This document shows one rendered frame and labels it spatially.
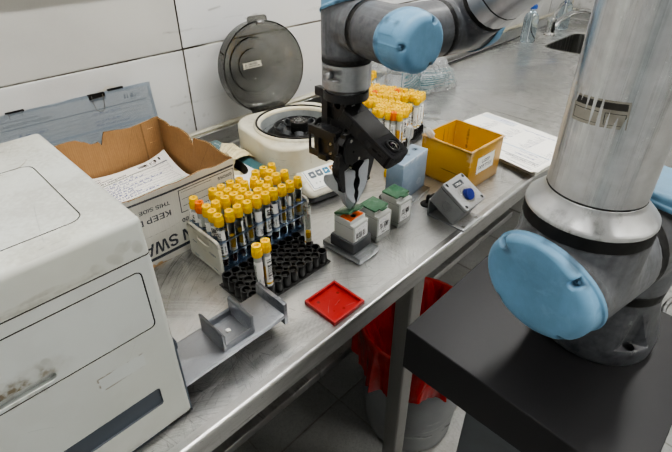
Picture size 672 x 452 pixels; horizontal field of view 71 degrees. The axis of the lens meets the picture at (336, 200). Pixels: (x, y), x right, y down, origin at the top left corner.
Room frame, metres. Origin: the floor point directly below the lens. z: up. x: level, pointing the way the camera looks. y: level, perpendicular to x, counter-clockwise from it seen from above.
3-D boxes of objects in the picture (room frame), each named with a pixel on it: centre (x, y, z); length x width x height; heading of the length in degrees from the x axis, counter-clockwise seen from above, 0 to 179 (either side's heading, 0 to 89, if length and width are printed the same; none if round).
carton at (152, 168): (0.79, 0.37, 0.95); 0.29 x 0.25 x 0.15; 46
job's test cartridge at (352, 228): (0.70, -0.03, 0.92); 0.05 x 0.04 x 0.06; 48
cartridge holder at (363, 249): (0.70, -0.03, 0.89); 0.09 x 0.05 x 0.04; 48
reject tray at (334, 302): (0.56, 0.00, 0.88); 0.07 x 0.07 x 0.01; 46
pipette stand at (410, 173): (0.89, -0.15, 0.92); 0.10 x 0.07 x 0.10; 142
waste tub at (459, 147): (0.99, -0.29, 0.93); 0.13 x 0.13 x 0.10; 43
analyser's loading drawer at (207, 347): (0.45, 0.17, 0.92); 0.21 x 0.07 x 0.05; 136
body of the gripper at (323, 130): (0.71, -0.01, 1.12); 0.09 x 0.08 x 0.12; 48
